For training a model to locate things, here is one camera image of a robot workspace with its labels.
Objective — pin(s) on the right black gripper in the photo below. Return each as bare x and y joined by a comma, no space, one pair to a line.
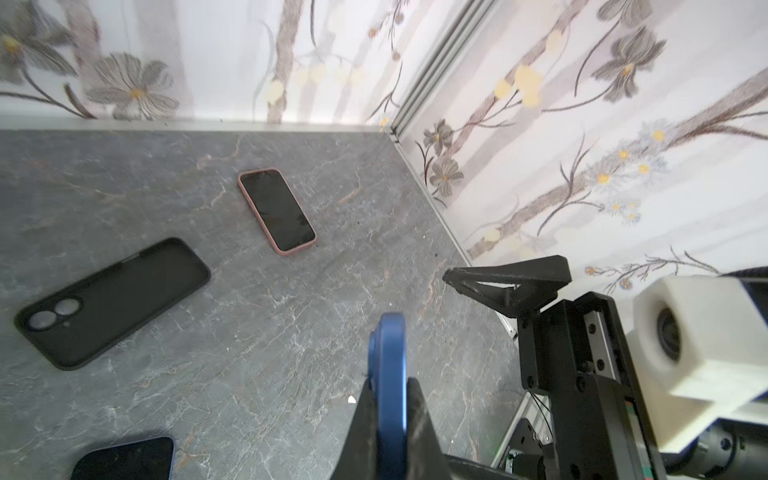
575,354

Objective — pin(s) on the blue-edged phone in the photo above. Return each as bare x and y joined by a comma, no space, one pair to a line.
150,459
387,380

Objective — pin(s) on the black phone case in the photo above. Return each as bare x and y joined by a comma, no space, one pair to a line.
76,324

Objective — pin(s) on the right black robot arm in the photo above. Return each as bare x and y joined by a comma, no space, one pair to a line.
727,449

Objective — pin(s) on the pink phone case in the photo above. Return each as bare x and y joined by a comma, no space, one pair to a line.
277,211

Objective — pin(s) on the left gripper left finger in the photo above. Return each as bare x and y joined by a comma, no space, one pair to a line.
359,456

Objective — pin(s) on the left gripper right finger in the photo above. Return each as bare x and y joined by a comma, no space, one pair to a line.
425,460

